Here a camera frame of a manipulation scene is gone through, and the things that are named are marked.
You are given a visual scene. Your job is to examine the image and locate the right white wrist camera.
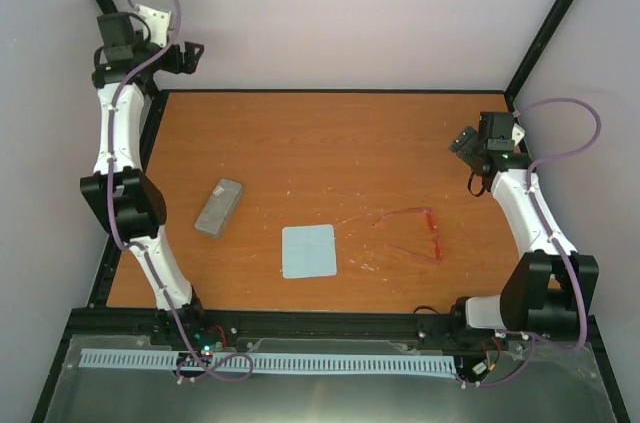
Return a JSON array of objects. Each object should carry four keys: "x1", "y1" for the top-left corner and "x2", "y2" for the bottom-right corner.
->
[{"x1": 511, "y1": 122, "x2": 525, "y2": 152}]

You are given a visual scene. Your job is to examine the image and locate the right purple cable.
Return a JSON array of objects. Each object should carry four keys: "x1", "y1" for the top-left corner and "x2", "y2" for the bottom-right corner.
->
[{"x1": 457, "y1": 97, "x2": 603, "y2": 389}]

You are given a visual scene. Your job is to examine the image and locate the red sunglasses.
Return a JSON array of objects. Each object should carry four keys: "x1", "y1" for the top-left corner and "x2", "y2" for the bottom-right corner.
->
[{"x1": 372, "y1": 207, "x2": 442, "y2": 264}]

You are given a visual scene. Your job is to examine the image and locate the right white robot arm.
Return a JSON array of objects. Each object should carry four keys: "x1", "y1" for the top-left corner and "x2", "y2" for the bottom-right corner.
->
[{"x1": 450, "y1": 112, "x2": 599, "y2": 347}]

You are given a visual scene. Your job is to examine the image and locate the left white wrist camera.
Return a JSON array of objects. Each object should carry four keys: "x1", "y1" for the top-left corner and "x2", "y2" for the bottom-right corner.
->
[{"x1": 133, "y1": 5, "x2": 173, "y2": 48}]

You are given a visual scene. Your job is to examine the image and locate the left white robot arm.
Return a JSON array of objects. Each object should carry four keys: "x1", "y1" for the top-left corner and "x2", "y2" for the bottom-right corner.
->
[{"x1": 80, "y1": 5, "x2": 208, "y2": 346}]

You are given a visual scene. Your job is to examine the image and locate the black aluminium frame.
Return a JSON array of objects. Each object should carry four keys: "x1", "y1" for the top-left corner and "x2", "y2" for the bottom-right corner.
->
[{"x1": 29, "y1": 0, "x2": 632, "y2": 423}]

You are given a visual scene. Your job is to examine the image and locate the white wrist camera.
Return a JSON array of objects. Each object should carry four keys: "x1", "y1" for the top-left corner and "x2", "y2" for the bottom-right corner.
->
[
  {"x1": 133, "y1": 5, "x2": 173, "y2": 48},
  {"x1": 511, "y1": 122, "x2": 525, "y2": 152}
]

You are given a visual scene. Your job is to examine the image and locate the light blue cleaning cloth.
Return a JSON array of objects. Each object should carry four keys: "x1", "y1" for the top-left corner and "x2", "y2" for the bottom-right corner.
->
[{"x1": 281, "y1": 224, "x2": 337, "y2": 279}]

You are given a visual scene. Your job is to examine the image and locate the grey glasses case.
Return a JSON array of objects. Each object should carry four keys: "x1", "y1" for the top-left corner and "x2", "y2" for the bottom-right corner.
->
[{"x1": 194, "y1": 178, "x2": 244, "y2": 238}]

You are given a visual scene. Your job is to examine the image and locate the light blue slotted cable duct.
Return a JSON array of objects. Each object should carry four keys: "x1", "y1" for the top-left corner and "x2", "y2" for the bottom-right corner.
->
[{"x1": 78, "y1": 349, "x2": 456, "y2": 378}]

